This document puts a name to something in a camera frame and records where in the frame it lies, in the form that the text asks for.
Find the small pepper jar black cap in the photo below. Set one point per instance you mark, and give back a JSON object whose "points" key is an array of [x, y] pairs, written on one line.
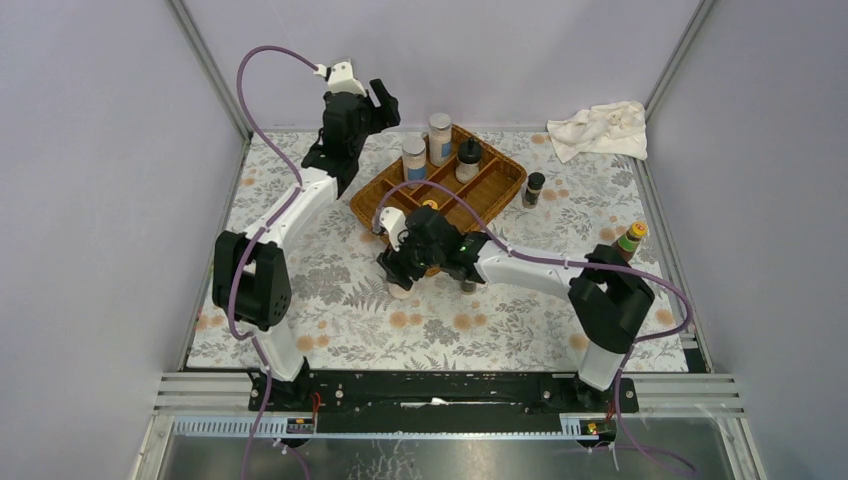
{"points": [[468, 287]]}

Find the green sauce bottle yellow cap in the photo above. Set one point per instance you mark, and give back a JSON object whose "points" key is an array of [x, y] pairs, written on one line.
{"points": [[629, 241]]}

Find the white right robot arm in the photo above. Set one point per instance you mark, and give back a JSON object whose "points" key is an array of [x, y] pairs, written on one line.
{"points": [[610, 302]]}

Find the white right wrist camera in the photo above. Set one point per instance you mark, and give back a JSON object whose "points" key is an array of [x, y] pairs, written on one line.
{"points": [[390, 221]]}

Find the white jar wide black lid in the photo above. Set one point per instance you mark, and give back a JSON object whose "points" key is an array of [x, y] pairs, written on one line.
{"points": [[398, 292]]}

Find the floral patterned table mat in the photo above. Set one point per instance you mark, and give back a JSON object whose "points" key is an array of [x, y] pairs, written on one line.
{"points": [[343, 316]]}

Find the small dark pepper jar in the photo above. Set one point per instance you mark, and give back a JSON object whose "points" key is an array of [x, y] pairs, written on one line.
{"points": [[533, 188]]}

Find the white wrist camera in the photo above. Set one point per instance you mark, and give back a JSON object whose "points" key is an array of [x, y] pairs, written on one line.
{"points": [[340, 77], [390, 221]]}

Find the silver lid jar blue label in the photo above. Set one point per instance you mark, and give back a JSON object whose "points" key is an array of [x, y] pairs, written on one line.
{"points": [[414, 158]]}

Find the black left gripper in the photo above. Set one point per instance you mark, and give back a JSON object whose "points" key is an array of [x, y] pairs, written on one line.
{"points": [[370, 110]]}

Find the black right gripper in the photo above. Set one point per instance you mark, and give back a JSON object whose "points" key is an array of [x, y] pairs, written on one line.
{"points": [[392, 261]]}

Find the white bottle black cap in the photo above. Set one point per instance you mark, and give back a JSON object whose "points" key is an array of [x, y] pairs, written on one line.
{"points": [[469, 156]]}

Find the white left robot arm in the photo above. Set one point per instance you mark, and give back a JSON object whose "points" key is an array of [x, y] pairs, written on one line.
{"points": [[251, 281]]}

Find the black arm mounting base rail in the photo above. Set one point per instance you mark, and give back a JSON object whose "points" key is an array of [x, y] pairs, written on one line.
{"points": [[429, 402]]}

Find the white crumpled cloth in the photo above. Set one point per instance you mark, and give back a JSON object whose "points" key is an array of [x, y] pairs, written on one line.
{"points": [[617, 128]]}

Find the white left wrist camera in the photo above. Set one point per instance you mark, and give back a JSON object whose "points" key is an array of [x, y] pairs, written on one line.
{"points": [[340, 77]]}

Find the silver lid white grain jar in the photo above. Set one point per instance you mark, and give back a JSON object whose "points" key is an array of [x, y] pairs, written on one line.
{"points": [[440, 138]]}

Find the brown wicker divided basket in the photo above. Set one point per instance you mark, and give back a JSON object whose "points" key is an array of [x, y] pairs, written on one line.
{"points": [[498, 181]]}

